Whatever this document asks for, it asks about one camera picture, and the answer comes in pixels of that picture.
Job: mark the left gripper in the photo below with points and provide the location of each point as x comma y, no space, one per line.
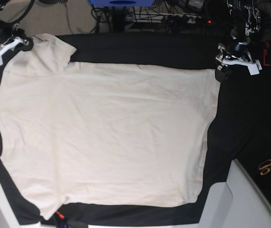
234,49

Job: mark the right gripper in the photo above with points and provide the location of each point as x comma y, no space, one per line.
7,36

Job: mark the cream white T-shirt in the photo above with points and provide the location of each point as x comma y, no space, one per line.
104,134

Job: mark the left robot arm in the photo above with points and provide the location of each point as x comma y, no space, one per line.
246,21

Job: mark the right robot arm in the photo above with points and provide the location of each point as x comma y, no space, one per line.
14,24

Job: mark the red black clamp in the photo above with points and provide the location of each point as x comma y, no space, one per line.
266,56

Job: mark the blue plastic box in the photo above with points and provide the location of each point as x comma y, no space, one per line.
122,3

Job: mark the white power strip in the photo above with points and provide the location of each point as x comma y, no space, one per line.
152,17

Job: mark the red clip at table edge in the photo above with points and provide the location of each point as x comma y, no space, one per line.
60,215

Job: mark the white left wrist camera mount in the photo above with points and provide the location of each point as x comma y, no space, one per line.
254,68

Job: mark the orange handled scissors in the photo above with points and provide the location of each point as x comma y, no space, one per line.
265,167

